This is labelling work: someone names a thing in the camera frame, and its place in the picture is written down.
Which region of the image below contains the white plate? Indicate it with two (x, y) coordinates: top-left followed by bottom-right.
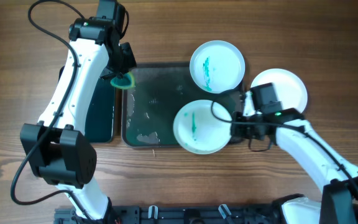
(250, 68), (308, 113)
(190, 40), (246, 94)
(173, 100), (232, 154)

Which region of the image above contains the green yellow sponge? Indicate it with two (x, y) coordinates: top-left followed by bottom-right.
(110, 72), (135, 90)

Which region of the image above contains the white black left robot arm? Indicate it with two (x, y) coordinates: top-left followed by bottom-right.
(20, 1), (137, 223)

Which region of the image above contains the black water tray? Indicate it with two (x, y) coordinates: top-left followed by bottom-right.
(54, 67), (116, 143)

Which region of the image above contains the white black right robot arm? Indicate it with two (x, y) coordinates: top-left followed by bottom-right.
(231, 83), (358, 223)

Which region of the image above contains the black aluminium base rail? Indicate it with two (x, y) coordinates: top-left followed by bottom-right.
(53, 203), (279, 224)

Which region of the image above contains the grey metal tray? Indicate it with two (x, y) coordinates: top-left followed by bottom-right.
(121, 62), (244, 148)

